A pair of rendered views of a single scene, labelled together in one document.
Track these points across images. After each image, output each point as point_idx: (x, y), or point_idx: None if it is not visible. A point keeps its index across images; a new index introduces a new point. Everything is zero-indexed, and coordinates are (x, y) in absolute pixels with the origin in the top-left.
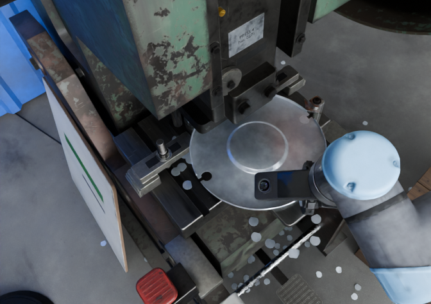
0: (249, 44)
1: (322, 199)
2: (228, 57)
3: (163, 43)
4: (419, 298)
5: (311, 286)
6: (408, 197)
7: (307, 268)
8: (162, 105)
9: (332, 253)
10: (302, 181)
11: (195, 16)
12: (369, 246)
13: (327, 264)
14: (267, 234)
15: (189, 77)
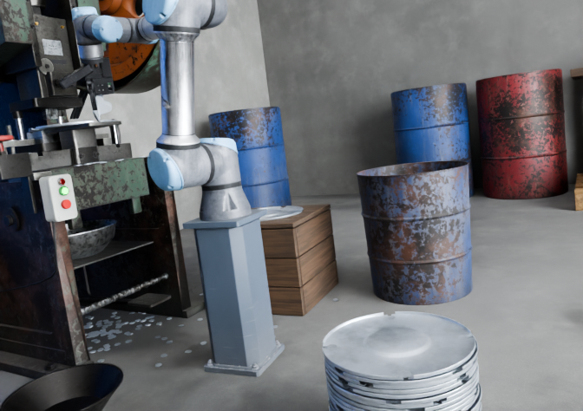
0: (55, 54)
1: (83, 51)
2: (43, 53)
3: (8, 3)
4: (103, 19)
5: (173, 331)
6: None
7: (170, 326)
8: (7, 33)
9: (193, 316)
10: (80, 68)
11: (21, 1)
12: (88, 22)
13: (189, 320)
14: (91, 184)
15: (20, 28)
